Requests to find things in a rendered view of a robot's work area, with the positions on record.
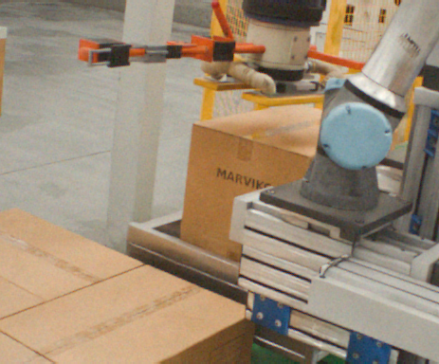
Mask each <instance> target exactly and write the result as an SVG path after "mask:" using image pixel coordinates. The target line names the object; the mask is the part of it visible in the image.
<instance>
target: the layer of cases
mask: <svg viewBox="0 0 439 364"><path fill-rule="evenodd" d="M245 308H246V307H245V306H244V305H242V304H240V303H237V302H235V301H233V300H229V299H228V298H225V297H223V296H220V295H217V294H215V293H212V292H211V291H208V290H206V289H202V288H200V286H198V285H195V284H193V283H190V282H186V281H183V280H181V279H178V278H177V277H174V276H172V274H169V273H166V272H164V271H161V270H159V269H156V268H154V267H152V266H149V265H145V264H143V263H142V262H141V261H138V260H136V259H133V258H131V257H128V256H126V255H123V254H120V253H118V252H116V251H114V250H111V248H109V247H107V246H103V245H100V244H98V243H96V242H93V241H91V240H88V239H86V238H83V237H82V236H80V235H77V233H75V232H72V231H70V230H67V229H65V228H63V227H59V226H56V225H54V224H52V223H49V222H48V221H45V220H43V219H40V218H38V217H36V216H34V215H32V214H29V213H27V211H25V210H22V209H18V208H14V209H7V211H3V212H0V364H249V363H250V357H251V350H252V342H253V336H254V328H255V322H253V321H251V320H250V319H247V318H244V316H245Z"/></svg>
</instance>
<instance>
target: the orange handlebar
mask: <svg viewBox="0 0 439 364"><path fill-rule="evenodd" d="M163 45H166V46H183V47H182V58H192V57H193V56H195V55H193V54H208V53H209V48H208V47H207V46H206V45H198V44H197V43H188V42H183V41H180V42H166V44H163ZM89 49H94V48H92V47H89V48H87V47H85V46H83V47H81V48H80V54H81V55H82V56H84V57H86V58H89V53H88V51H89ZM145 52H146V51H145V49H130V50H129V57H142V56H143V55H145ZM263 53H265V46H264V45H254V44H253V43H243V44H241V43H237V45H236V46H235V49H234V54H263ZM307 57H308V58H311V59H315V60H318V61H323V62H327V63H330V64H336V65H341V66H345V67H349V68H353V69H354V70H359V71H362V69H363V67H364V65H365V64H366V62H359V61H354V60H350V59H346V58H342V57H338V56H334V55H330V54H326V53H321V52H318V51H317V46H316V45H313V44H311V45H310V50H308V54H307Z"/></svg>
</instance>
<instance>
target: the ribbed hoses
mask: <svg viewBox="0 0 439 364"><path fill-rule="evenodd" d="M311 64H313V67H312V70H311V71H312V72H311V71H310V73H311V74H313V73H314V74H315V73H316V74H317V73H318V75H322V76H325V77H324V80H322V82H320V87H321V88H322V89H325V88H326V84H327V82H328V80H329V79H332V78H337V79H343V72H342V71H341V70H340V69H339V68H338V67H335V66H333V65H332V64H327V63H324V62H319V61H317V62H316V61H313V60H312V63H311ZM200 69H201V71H202V72H203V73H205V74H209V75H210V76H211V77H212V78H213V79H215V80H222V79H223V78H224V76H226V75H231V77H232V78H234V79H236V80H238V81H240V82H244V83H246V84H248V85H251V86H252V87H255V88H259V89H260V90H261V93H263V94H268V95H274V94H275V93H276V87H275V83H274V82H273V81H272V79H271V78H270V77H268V76H267V75H266V74H263V73H260V72H256V71H254V70H253V69H251V68H249V67H247V66H245V65H244V64H243V63H241V62H237V61H236V62H234V61H233V62H214V61H213V58H212V63H210V62H206V61H201V64H200Z"/></svg>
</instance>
